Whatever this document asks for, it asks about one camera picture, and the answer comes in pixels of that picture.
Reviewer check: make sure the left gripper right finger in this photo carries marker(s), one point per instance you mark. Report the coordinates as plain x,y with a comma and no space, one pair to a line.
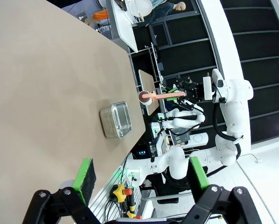
200,177

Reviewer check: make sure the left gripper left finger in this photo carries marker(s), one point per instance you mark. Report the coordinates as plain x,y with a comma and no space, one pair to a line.
83,182

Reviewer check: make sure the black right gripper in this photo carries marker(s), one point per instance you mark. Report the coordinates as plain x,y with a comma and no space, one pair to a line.
195,92

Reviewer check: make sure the pink lint roller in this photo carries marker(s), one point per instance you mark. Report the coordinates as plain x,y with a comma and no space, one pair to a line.
167,95

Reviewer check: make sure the white spare robot arm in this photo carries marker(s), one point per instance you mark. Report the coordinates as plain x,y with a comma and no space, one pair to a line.
183,113
186,123

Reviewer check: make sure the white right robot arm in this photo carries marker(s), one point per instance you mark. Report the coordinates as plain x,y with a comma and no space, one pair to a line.
237,112

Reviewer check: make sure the aluminium profile base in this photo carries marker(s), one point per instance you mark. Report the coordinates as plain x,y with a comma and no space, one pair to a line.
106,191

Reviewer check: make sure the small tan table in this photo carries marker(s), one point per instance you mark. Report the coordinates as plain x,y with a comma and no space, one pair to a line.
148,86

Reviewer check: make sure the yellow emergency stop button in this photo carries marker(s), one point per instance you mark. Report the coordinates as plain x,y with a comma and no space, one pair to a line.
133,215
119,192

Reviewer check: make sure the rectangular metal container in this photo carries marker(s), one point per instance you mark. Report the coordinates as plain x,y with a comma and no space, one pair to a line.
111,126

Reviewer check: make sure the white side table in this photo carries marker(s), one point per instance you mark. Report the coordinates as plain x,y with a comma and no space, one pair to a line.
123,28

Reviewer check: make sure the black flat tray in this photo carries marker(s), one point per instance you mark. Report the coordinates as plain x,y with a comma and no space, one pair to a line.
120,3

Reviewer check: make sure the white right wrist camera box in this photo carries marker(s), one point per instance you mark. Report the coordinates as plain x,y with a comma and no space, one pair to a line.
207,87

